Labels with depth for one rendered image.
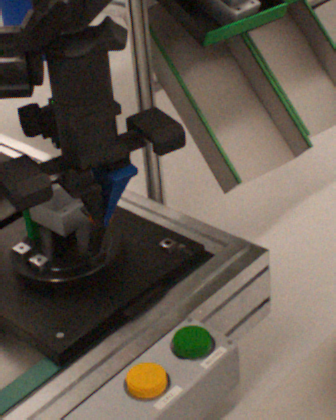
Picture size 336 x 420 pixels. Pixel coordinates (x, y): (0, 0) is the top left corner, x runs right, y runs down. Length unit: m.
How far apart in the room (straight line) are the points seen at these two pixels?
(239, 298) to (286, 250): 0.20
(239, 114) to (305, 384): 0.37
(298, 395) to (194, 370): 0.16
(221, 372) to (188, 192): 0.49
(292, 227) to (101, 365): 0.45
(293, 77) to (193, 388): 0.54
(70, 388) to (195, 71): 0.47
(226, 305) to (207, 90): 0.30
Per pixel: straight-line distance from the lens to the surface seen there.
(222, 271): 0.96
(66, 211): 0.92
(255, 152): 1.08
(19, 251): 0.96
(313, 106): 1.19
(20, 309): 0.93
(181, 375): 0.83
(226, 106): 1.09
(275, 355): 0.99
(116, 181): 0.76
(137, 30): 1.01
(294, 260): 1.14
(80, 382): 0.85
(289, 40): 1.22
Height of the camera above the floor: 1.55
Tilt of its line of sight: 30 degrees down
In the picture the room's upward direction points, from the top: 7 degrees counter-clockwise
